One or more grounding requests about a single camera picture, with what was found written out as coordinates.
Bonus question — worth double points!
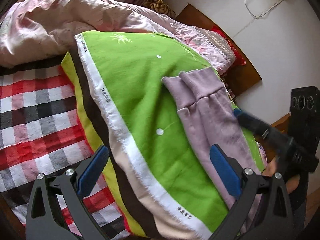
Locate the lilac fleece pants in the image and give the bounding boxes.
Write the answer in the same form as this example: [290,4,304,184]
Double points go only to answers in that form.
[162,67,267,235]

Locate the right hand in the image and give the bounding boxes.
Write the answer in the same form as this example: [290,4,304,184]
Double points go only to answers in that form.
[262,157,300,194]

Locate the black speaker box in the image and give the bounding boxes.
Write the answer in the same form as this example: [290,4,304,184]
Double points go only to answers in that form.
[288,86,319,154]

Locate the red plaid bed sheet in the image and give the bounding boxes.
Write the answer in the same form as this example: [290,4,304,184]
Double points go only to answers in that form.
[0,64,131,240]

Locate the wooden headboard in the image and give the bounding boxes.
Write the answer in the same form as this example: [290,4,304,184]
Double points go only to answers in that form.
[176,3,262,99]

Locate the red pillow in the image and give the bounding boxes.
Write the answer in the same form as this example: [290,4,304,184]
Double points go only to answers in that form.
[210,25,246,67]

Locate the green cartoon bed sheet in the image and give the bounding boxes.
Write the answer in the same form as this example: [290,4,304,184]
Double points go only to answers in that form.
[61,30,266,240]

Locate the pink floral duvet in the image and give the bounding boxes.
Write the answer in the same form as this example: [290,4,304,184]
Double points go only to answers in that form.
[0,0,237,75]

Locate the yellow patterned cloth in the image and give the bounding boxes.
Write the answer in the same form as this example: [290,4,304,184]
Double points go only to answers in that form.
[143,0,176,18]

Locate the white wall cable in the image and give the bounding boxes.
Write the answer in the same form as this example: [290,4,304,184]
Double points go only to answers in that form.
[243,0,284,20]

